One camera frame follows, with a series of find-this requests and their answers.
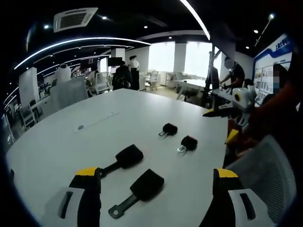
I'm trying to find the black computer monitor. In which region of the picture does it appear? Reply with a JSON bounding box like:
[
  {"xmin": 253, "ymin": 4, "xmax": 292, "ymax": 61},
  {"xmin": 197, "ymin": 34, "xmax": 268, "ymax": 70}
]
[{"xmin": 107, "ymin": 57, "xmax": 123, "ymax": 68}]

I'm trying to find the blue white wall poster board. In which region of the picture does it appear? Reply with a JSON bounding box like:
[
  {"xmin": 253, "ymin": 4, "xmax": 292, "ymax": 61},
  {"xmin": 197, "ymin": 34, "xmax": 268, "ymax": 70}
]
[{"xmin": 252, "ymin": 33, "xmax": 294, "ymax": 106}]

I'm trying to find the grey mesh office chair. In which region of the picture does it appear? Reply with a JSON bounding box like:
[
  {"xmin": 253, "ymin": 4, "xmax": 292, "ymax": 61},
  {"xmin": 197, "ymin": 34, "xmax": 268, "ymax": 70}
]
[{"xmin": 226, "ymin": 134, "xmax": 298, "ymax": 224}]

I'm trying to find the black seat belt buckle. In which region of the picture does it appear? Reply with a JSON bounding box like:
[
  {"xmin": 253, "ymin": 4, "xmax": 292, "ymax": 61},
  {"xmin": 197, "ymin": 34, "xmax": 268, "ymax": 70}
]
[
  {"xmin": 107, "ymin": 168, "xmax": 165, "ymax": 219},
  {"xmin": 98, "ymin": 144, "xmax": 144, "ymax": 178}
]

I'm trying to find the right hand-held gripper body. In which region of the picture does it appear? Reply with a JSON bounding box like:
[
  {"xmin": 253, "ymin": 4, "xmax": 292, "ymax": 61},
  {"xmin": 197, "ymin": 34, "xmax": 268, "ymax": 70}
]
[{"xmin": 231, "ymin": 86, "xmax": 258, "ymax": 128}]

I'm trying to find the white robot figure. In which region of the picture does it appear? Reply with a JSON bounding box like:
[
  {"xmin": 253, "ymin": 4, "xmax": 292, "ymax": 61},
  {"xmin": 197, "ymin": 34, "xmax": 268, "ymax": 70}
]
[{"xmin": 53, "ymin": 63, "xmax": 72, "ymax": 82}]

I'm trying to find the person's right forearm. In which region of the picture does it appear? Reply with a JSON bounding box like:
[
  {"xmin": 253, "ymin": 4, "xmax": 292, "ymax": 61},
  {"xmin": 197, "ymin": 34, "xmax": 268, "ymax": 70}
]
[{"xmin": 247, "ymin": 77, "xmax": 298, "ymax": 142}]

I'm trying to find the white office chair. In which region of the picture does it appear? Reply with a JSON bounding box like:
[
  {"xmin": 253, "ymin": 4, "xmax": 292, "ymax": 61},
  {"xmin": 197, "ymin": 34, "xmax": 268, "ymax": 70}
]
[{"xmin": 145, "ymin": 70, "xmax": 161, "ymax": 92}]

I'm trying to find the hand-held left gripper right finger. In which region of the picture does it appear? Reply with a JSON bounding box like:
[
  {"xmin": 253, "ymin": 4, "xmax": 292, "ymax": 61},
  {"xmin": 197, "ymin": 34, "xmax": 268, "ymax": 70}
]
[{"xmin": 198, "ymin": 167, "xmax": 273, "ymax": 227}]

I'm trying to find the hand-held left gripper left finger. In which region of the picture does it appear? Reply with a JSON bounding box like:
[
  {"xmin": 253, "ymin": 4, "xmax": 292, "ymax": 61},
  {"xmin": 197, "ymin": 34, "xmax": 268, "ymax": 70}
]
[{"xmin": 45, "ymin": 166, "xmax": 103, "ymax": 227}]

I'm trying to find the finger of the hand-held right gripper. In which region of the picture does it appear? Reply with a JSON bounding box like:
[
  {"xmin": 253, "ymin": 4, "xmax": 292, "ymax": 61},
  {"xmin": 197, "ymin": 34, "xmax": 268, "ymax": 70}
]
[
  {"xmin": 202, "ymin": 105, "xmax": 235, "ymax": 119},
  {"xmin": 224, "ymin": 117, "xmax": 248, "ymax": 145}
]

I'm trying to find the white office desk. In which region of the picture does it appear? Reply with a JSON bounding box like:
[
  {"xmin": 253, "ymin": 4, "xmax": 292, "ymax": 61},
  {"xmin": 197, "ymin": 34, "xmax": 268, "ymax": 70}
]
[{"xmin": 174, "ymin": 79, "xmax": 214, "ymax": 101}]

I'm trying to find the ceiling air conditioner unit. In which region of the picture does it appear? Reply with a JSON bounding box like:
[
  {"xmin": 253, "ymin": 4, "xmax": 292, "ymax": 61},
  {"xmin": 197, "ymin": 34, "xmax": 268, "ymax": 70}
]
[{"xmin": 53, "ymin": 7, "xmax": 99, "ymax": 33}]

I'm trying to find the grey fabric office chair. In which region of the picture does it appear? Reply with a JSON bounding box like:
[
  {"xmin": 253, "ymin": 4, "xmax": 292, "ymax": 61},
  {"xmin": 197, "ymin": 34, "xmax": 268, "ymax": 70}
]
[{"xmin": 49, "ymin": 77, "xmax": 89, "ymax": 112}]

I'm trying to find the person's body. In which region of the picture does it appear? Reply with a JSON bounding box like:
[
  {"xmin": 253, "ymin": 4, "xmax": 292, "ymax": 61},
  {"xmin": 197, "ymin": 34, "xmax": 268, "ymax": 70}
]
[{"xmin": 224, "ymin": 52, "xmax": 303, "ymax": 167}]

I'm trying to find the metal seat belt tongue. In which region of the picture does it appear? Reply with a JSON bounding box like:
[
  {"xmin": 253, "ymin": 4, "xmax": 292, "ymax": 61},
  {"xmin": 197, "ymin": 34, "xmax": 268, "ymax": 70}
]
[
  {"xmin": 177, "ymin": 135, "xmax": 198, "ymax": 154},
  {"xmin": 158, "ymin": 122, "xmax": 178, "ymax": 139}
]

